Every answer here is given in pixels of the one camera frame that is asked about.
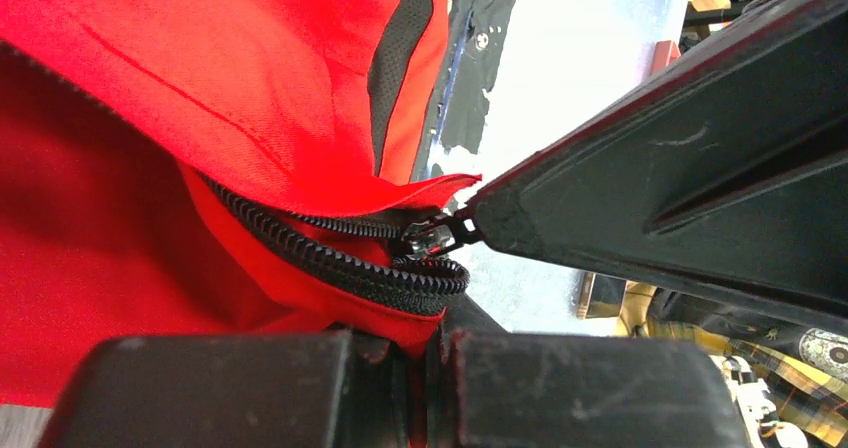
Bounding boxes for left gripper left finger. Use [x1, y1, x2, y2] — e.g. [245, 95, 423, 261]
[40, 330, 409, 447]

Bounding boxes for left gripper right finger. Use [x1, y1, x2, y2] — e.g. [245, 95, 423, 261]
[426, 296, 750, 447]

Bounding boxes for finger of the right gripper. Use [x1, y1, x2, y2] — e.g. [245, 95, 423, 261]
[468, 0, 847, 334]

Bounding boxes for red zip jacket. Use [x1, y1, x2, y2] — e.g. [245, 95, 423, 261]
[1, 0, 476, 407]

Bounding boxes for red box on floor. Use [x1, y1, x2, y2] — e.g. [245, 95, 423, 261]
[649, 40, 681, 76]

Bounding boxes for plaid shirt sleeve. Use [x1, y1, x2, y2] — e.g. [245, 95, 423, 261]
[596, 281, 847, 447]

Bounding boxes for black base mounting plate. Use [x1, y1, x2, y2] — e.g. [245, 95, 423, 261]
[411, 0, 516, 181]

